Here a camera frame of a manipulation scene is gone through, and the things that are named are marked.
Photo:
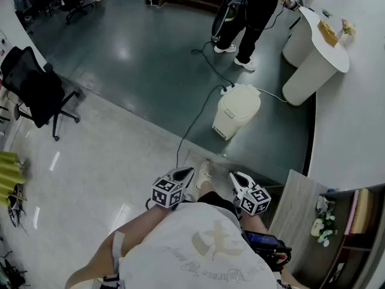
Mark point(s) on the person's leg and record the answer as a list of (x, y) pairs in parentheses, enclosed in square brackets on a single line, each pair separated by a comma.
[(205, 190)]

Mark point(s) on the metal tool clutter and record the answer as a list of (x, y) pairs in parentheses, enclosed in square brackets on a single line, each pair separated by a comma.
[(16, 209)]

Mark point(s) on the tan cardboard box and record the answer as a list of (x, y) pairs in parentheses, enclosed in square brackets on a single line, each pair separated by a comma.
[(328, 32)]

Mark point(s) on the yellow book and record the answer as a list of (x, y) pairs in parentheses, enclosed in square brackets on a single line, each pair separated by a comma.
[(363, 211)]

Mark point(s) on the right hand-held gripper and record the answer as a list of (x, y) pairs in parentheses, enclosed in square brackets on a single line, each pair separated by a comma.
[(255, 200)]

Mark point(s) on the clear tissue packet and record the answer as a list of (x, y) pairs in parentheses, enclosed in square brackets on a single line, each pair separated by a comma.
[(324, 204)]

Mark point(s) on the light wooden shelf unit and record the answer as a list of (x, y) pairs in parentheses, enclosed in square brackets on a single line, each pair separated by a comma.
[(294, 209)]

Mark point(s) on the pink book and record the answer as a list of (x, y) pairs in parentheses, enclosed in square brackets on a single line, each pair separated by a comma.
[(351, 215)]

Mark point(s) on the black device with blue screen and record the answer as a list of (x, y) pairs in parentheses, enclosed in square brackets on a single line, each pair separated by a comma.
[(264, 245)]

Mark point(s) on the cream lidded trash bin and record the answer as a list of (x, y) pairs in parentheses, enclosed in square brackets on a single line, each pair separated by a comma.
[(237, 107)]

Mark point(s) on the white curved reception counter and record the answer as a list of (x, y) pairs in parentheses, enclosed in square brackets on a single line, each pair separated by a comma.
[(316, 56)]

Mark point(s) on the person's cream shoe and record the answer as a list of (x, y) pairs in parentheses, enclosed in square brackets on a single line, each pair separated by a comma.
[(203, 173)]

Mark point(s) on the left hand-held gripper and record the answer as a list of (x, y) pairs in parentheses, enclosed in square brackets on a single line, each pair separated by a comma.
[(167, 191)]

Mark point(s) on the black swivel chair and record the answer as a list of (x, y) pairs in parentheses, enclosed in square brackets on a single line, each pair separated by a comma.
[(78, 9)]

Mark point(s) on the pale flower bouquet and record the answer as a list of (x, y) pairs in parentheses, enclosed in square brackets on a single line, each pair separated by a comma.
[(349, 28)]

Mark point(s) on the white power strip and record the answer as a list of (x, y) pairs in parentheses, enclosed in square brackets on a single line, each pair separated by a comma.
[(225, 89)]

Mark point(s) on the person's white printed t-shirt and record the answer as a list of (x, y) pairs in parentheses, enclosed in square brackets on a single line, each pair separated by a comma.
[(180, 239)]

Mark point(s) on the yellow-green ribbed foam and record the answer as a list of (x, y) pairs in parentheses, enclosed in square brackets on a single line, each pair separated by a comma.
[(9, 176)]

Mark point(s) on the person's black shorts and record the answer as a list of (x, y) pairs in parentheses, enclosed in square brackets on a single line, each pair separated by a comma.
[(216, 200)]

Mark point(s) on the black bag with green stripe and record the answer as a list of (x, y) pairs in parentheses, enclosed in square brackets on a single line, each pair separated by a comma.
[(224, 14)]

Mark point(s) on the white flower decoration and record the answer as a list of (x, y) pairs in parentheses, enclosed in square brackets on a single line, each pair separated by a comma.
[(325, 230)]

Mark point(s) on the person's right forearm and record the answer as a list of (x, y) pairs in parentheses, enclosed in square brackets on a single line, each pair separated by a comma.
[(252, 223)]

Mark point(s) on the black mesh office chair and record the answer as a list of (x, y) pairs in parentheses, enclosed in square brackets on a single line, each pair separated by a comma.
[(36, 92)]

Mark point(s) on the blue white packet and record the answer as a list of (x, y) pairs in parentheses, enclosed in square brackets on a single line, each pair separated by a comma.
[(332, 190)]

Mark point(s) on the person's left forearm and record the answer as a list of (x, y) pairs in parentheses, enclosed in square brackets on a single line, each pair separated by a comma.
[(135, 230)]

